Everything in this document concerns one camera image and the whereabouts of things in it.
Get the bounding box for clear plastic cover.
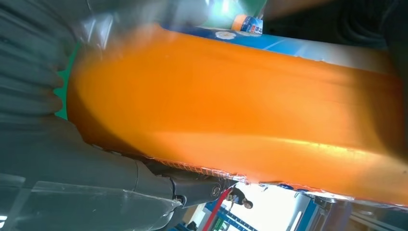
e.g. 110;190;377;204
0;173;182;231

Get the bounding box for green plastic crate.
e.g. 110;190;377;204
212;217;226;231

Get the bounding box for person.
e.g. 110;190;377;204
226;188;255;210

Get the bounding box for blue metal rack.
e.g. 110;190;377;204
202;187;319;231

